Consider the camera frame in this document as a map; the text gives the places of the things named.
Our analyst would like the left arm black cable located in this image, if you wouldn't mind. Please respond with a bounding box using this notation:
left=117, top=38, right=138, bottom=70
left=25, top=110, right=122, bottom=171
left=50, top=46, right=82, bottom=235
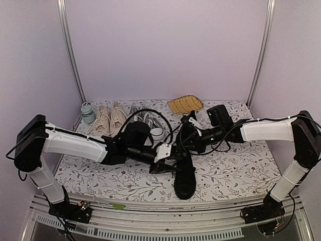
left=116, top=109, right=174, bottom=144

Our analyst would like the grey sneaker right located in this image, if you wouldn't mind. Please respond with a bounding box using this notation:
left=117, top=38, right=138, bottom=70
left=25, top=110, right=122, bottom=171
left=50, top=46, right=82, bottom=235
left=140, top=110, right=165, bottom=141

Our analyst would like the green tape piece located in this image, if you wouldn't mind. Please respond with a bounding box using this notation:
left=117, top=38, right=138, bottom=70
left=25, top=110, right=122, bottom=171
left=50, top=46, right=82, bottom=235
left=110, top=203, right=125, bottom=210

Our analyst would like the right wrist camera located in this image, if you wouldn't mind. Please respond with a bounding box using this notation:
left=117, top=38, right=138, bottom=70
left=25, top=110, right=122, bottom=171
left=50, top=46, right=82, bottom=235
left=188, top=117, right=203, bottom=137

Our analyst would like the aluminium front rail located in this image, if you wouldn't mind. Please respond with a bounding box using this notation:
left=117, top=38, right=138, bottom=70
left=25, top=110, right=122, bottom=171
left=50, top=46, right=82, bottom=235
left=21, top=193, right=314, bottom=241

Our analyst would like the aluminium frame post left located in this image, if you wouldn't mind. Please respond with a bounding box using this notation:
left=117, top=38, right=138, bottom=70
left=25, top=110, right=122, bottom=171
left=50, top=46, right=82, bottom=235
left=57, top=0, right=87, bottom=103

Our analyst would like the beige sneaker left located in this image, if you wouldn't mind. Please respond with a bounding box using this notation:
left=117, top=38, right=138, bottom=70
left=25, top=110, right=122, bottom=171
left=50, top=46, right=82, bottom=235
left=87, top=105, right=113, bottom=136

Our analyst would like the woven bamboo tray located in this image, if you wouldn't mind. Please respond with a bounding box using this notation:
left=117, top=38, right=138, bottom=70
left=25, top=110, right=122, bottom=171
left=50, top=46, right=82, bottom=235
left=168, top=95, right=204, bottom=114

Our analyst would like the grey sneaker left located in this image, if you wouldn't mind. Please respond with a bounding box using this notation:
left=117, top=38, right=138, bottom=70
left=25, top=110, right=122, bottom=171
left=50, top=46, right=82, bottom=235
left=127, top=104, right=147, bottom=124

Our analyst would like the beige sneaker right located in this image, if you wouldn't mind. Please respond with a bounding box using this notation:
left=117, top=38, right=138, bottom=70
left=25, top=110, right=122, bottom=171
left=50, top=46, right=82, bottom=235
left=111, top=101, right=127, bottom=137

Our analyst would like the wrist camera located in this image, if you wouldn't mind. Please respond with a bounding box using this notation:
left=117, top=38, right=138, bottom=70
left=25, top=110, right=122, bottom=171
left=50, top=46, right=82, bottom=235
left=153, top=143, right=172, bottom=163
left=188, top=117, right=203, bottom=137

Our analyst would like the black canvas sneaker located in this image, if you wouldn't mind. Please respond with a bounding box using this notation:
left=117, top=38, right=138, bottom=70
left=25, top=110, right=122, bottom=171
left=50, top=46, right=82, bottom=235
left=176, top=110, right=196, bottom=151
left=174, top=147, right=196, bottom=200

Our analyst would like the black front canvas sneaker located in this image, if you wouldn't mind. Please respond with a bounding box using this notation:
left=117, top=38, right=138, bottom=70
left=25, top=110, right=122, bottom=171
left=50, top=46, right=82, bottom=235
left=174, top=147, right=196, bottom=200

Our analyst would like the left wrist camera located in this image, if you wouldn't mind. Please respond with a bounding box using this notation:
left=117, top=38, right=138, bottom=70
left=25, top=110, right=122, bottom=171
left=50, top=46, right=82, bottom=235
left=153, top=143, right=172, bottom=163

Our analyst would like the black rear canvas sneaker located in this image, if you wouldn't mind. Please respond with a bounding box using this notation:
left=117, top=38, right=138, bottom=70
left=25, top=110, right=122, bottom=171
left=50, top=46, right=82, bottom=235
left=176, top=110, right=196, bottom=151

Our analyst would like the pale green small jar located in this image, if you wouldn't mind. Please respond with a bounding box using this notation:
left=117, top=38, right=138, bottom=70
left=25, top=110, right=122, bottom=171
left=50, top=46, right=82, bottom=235
left=80, top=102, right=96, bottom=124

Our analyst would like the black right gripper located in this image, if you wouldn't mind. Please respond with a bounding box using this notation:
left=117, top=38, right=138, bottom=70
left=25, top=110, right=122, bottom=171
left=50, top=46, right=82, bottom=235
left=179, top=125, right=224, bottom=155

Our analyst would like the aluminium frame post right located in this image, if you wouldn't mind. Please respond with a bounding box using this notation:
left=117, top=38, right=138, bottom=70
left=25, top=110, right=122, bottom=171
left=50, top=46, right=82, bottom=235
left=246, top=0, right=275, bottom=109

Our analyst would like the aluminium frame post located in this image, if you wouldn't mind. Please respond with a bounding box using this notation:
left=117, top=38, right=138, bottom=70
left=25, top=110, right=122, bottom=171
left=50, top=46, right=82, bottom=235
left=246, top=0, right=275, bottom=109
left=57, top=0, right=87, bottom=103

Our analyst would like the beige sneaker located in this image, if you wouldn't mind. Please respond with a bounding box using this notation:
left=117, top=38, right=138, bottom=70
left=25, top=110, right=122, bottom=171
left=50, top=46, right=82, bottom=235
left=87, top=105, right=113, bottom=136
left=111, top=101, right=127, bottom=137

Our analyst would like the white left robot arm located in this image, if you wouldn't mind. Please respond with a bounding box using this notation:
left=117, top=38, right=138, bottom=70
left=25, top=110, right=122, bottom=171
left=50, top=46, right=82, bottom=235
left=6, top=114, right=178, bottom=223

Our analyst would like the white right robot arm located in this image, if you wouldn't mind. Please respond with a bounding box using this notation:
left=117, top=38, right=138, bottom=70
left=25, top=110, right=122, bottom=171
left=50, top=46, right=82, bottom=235
left=179, top=105, right=320, bottom=223

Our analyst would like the grey sneaker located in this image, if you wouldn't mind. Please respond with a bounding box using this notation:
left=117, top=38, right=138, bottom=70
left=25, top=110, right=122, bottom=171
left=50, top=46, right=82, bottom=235
left=127, top=104, right=147, bottom=124
left=140, top=110, right=165, bottom=141

